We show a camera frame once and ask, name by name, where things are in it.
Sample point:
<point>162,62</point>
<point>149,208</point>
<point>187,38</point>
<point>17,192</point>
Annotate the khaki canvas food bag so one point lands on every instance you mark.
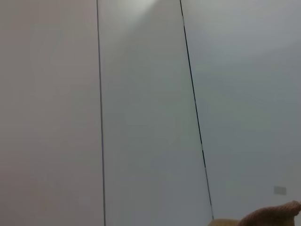
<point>265,215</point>

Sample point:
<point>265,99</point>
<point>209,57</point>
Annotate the grey wall socket plate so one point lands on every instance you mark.
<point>280,190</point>

